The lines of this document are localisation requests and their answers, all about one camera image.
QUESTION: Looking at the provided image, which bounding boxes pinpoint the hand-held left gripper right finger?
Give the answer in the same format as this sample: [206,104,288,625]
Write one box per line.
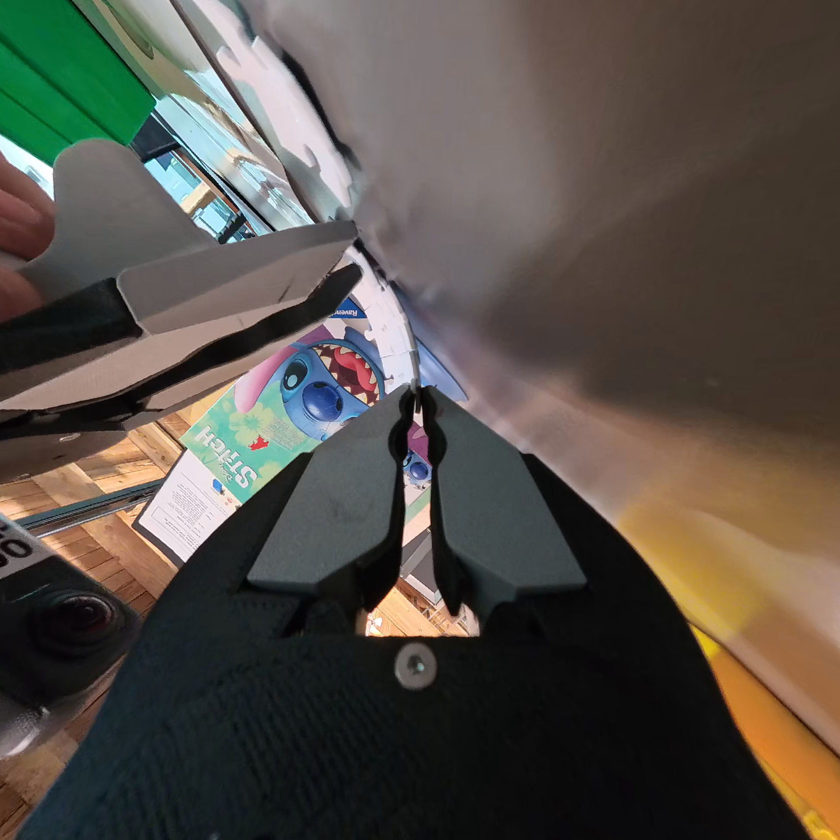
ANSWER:
[420,387,588,623]

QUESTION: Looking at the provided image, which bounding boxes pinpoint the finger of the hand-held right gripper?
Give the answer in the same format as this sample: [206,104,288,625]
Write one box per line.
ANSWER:
[117,220,364,372]
[0,336,293,422]

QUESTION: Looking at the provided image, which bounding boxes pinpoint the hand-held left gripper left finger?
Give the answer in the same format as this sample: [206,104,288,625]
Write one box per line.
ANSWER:
[247,386,417,614]

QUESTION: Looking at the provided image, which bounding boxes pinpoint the white assembled puzzle section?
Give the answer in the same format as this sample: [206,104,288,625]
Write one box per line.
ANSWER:
[331,243,422,396]

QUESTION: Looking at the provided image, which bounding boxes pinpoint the cartoon puzzle box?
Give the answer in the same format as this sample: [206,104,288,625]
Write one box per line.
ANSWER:
[133,302,434,572]

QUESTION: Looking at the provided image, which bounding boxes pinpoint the white puzzle piece cluster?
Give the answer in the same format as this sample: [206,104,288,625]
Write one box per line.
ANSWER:
[215,36,360,222]

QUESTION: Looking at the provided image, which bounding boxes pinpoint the person's right hand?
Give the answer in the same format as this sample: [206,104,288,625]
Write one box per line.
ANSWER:
[0,152,59,324]

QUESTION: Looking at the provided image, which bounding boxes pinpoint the dark metal bar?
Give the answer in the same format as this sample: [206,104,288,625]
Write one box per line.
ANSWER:
[13,479,165,536]

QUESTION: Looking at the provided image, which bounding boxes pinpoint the blue round plastic stand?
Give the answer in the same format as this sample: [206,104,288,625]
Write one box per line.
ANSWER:
[417,328,469,403]

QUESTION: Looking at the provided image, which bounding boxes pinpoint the green panel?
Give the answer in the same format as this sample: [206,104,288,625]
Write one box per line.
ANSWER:
[0,0,157,165]

